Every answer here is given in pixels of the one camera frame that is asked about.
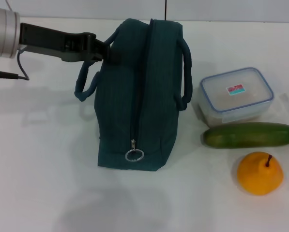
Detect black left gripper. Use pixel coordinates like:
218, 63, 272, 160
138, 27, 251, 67
19, 23, 122, 63

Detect dark teal insulated lunch bag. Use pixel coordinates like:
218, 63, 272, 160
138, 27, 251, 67
74, 18, 192, 172

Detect clear lunch box blue rim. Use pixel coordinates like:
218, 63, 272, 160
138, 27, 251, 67
198, 67, 274, 128

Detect green cucumber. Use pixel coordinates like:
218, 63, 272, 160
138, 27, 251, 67
203, 122, 289, 148

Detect orange pear with brown stem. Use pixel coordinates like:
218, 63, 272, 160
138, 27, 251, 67
237, 151, 284, 196

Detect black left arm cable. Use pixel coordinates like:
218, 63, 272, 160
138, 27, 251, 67
0, 48, 30, 82

